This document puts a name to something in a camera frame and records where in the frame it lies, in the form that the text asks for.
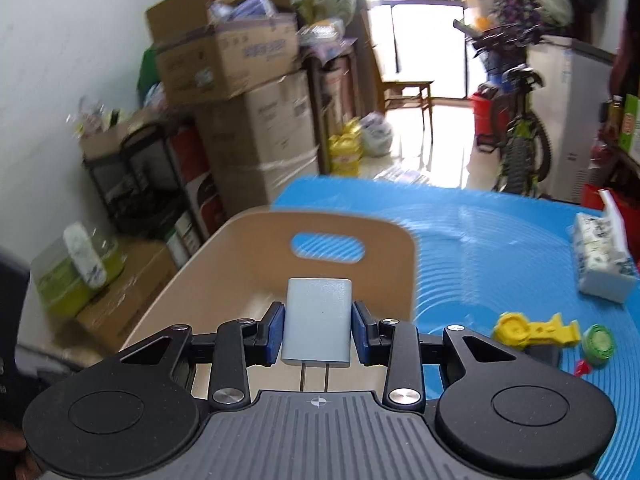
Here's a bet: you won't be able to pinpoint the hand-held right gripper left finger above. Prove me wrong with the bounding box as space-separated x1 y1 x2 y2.
120 301 286 407

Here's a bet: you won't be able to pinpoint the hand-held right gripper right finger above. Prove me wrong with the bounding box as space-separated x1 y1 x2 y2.
351 301 518 408

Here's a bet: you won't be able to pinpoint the white wall charger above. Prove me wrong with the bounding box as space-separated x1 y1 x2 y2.
280 277 352 391

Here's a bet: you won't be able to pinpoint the beige plastic basket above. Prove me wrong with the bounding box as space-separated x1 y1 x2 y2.
120 210 418 401

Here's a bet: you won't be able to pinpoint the yellow plastic dispenser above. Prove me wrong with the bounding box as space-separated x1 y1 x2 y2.
491 311 582 352

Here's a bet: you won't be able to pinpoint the blue silicone mat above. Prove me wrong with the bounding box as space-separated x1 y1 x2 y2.
272 176 640 480

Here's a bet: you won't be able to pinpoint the low brown cardboard box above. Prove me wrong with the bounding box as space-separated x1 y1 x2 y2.
75 240 178 353

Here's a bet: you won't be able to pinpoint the yellow oil jugs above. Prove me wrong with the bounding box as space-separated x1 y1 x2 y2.
327 117 363 177

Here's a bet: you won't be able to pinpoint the large taped cardboard box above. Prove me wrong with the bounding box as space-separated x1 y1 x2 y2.
195 70 321 218

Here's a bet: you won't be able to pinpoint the white plastic bag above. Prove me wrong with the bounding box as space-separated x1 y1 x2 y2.
360 112 394 157

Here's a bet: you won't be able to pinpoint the white patterned cloth pouch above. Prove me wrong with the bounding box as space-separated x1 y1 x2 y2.
63 222 108 288

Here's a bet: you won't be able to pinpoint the black metal cart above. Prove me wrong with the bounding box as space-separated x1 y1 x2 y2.
82 120 211 241

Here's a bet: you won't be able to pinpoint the green clear food container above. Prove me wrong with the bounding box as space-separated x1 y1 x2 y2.
30 222 126 318

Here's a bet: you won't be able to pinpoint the dark wooden side table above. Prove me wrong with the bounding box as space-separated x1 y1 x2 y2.
300 35 361 171

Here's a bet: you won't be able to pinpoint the wooden chair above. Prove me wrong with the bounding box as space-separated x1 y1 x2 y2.
360 10 436 136

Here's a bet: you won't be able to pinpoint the tissue box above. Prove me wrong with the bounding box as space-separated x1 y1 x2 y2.
570 189 640 304

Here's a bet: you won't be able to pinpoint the small cardboard box with bottles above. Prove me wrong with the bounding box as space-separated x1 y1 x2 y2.
77 110 166 158

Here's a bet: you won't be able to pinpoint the green black bicycle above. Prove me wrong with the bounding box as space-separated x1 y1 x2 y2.
452 19 553 198

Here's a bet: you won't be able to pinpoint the red paper bag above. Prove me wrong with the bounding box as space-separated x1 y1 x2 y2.
580 184 640 221

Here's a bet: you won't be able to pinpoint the open printed cardboard box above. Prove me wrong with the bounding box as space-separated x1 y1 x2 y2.
145 0 301 108

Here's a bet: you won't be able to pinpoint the white chest freezer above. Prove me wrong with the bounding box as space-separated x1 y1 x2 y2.
527 35 618 206

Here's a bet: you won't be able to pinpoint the green white carton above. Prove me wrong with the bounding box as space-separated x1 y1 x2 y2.
622 94 640 153

